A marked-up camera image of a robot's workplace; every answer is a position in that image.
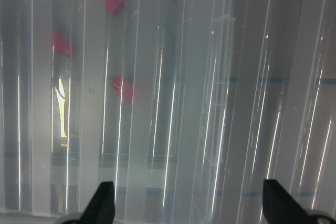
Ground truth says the red block under lid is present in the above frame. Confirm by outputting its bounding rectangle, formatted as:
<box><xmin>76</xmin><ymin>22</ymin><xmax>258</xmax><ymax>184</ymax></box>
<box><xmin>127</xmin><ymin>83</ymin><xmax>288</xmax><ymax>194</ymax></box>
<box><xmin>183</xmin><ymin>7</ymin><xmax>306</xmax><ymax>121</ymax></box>
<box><xmin>106</xmin><ymin>0</ymin><xmax>124</xmax><ymax>17</ymax></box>
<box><xmin>111</xmin><ymin>76</ymin><xmax>141</xmax><ymax>105</ymax></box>
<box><xmin>52</xmin><ymin>30</ymin><xmax>76</xmax><ymax>58</ymax></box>

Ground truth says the clear ribbed box lid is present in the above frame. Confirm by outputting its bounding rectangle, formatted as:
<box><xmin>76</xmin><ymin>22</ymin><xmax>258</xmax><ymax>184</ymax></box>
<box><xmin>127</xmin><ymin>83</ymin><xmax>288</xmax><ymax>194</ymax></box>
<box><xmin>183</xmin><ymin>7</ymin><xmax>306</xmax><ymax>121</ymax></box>
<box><xmin>1</xmin><ymin>0</ymin><xmax>335</xmax><ymax>223</ymax></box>

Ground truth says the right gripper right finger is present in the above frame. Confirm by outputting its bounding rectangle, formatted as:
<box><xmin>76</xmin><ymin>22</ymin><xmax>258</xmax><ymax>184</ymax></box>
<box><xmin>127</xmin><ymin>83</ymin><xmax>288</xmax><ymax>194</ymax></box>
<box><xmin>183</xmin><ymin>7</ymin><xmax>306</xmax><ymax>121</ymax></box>
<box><xmin>262</xmin><ymin>179</ymin><xmax>315</xmax><ymax>223</ymax></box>

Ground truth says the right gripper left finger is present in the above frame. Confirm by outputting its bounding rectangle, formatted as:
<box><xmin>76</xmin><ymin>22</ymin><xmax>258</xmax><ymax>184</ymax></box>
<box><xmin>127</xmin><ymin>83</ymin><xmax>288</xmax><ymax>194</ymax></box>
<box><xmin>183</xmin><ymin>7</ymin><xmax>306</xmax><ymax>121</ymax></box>
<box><xmin>79</xmin><ymin>181</ymin><xmax>115</xmax><ymax>224</ymax></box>

